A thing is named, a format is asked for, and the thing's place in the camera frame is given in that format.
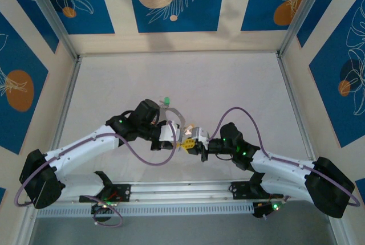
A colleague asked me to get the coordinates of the large grey metal keyring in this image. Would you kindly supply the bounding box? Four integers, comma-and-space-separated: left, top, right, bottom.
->
156, 107, 188, 145

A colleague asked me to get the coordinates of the right controller board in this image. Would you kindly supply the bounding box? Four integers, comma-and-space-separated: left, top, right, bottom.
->
252, 201, 283, 219

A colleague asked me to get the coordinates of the controller board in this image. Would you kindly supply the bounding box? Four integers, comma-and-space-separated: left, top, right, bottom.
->
91, 201, 116, 214
252, 201, 283, 219

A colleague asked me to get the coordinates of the left controller board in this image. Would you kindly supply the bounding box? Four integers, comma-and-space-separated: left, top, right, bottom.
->
91, 201, 116, 214

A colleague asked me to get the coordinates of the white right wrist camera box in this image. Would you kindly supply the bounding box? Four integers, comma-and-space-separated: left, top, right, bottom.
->
188, 126, 211, 146

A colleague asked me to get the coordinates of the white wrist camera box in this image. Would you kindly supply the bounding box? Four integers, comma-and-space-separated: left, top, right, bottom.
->
159, 121, 181, 144
188, 126, 211, 146

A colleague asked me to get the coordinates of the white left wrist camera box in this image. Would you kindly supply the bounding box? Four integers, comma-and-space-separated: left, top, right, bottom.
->
159, 121, 181, 144

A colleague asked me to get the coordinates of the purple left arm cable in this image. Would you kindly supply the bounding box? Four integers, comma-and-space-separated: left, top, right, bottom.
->
14, 120, 177, 228

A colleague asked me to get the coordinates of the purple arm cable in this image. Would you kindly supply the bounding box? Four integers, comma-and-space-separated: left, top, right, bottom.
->
14, 120, 177, 228
209, 107, 360, 219

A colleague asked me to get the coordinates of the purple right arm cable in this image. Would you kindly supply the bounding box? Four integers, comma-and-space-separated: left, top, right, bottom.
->
209, 107, 360, 219

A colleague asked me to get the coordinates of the aluminium mounting rail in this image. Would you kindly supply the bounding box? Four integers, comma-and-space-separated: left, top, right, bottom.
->
24, 176, 339, 206

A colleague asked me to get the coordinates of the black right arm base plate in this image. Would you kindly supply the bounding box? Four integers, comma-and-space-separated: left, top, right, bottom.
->
229, 181, 285, 200

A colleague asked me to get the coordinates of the white slotted cable duct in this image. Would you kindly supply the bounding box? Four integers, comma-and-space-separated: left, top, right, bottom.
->
36, 202, 254, 218

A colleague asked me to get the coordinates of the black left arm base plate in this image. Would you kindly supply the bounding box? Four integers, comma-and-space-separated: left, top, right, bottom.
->
79, 183, 131, 203

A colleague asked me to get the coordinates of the aluminium table side rail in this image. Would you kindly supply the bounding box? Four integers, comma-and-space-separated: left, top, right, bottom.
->
276, 52, 314, 157
50, 56, 83, 157

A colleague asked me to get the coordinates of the aluminium frame post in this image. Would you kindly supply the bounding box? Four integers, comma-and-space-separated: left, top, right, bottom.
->
19, 0, 80, 60
322, 213, 347, 245
278, 0, 333, 58
11, 207, 39, 245

